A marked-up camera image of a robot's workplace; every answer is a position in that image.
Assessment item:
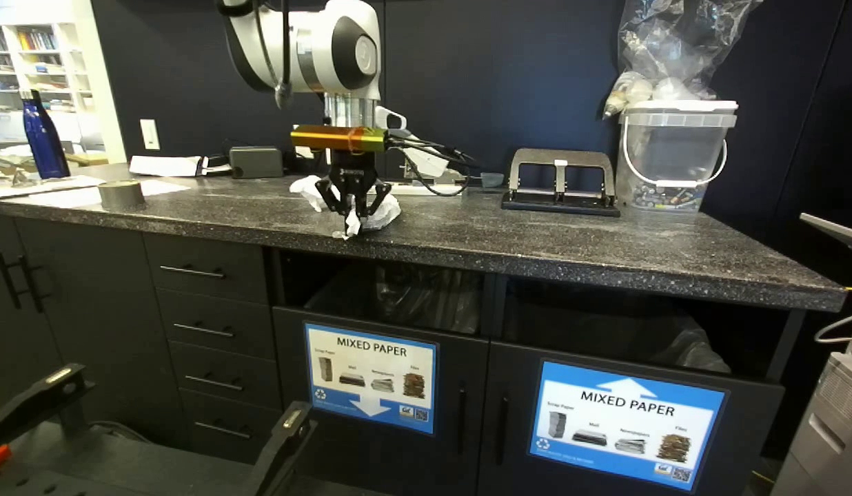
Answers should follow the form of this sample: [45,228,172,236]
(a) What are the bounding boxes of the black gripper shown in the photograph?
[311,148,396,228]

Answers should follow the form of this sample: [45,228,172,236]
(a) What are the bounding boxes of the black bin liner bag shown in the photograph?
[531,301,735,377]
[300,262,491,338]

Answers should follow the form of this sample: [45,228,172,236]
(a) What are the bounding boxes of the black tilt-out bin door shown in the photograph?
[269,303,493,496]

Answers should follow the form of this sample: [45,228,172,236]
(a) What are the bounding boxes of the black recycling bin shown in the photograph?
[478,338,789,496]

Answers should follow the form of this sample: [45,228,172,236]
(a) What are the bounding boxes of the black box device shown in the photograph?
[227,144,287,182]

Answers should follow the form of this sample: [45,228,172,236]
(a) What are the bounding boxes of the white black handheld device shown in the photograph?
[196,157,235,178]

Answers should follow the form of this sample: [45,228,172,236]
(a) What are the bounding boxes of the black cabinet drawer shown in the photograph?
[141,232,272,305]
[169,342,282,411]
[176,393,282,463]
[156,295,279,359]

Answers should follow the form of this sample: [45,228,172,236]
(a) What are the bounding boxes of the mixed paper sign down arrow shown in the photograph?
[300,316,445,437]

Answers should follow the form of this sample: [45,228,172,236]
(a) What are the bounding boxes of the black counter cabinet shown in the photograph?
[0,213,813,496]

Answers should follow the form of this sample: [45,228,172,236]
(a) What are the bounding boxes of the large white paper sheet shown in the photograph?
[63,175,199,204]

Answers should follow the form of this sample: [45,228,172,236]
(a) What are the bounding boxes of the white folded paper stack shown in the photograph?
[127,151,206,182]

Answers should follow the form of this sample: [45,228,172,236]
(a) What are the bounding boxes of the tape roll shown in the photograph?
[96,175,148,210]

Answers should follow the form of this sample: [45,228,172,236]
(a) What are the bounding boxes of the white bookshelf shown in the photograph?
[0,0,130,171]

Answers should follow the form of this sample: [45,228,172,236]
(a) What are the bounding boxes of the black cabinet door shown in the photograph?
[20,218,184,434]
[0,218,30,411]

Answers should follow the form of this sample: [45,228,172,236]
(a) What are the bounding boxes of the blue water bottle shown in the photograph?
[20,87,74,182]

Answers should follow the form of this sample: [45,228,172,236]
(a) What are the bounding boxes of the clear plastic bucket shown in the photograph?
[614,97,741,221]

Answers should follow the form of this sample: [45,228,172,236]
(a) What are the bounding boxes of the mixed paper sign up arrow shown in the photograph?
[526,359,729,492]

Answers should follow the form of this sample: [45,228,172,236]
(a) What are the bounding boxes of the clear plastic bag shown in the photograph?
[602,0,770,122]

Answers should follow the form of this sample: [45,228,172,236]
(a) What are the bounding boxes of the black clamp bar orange tip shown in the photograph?
[0,361,94,480]

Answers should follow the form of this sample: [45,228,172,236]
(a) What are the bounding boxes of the grey office printer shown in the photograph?
[770,210,852,496]

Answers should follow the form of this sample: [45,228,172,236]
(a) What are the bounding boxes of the amber wrist camera box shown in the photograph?
[287,122,391,157]

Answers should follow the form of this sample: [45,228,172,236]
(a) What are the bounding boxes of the black camera cable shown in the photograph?
[380,123,489,200]

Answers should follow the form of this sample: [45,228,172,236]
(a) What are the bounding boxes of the white wall switch plate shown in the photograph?
[138,115,162,153]

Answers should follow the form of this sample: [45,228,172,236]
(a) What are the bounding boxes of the black bin door handle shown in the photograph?
[491,392,513,467]
[451,383,472,455]

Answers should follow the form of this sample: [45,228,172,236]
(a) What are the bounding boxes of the black cabinet door handle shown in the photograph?
[0,251,24,312]
[20,257,49,316]

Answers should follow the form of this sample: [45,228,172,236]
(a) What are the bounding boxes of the white printer cable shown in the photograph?
[813,284,852,350]

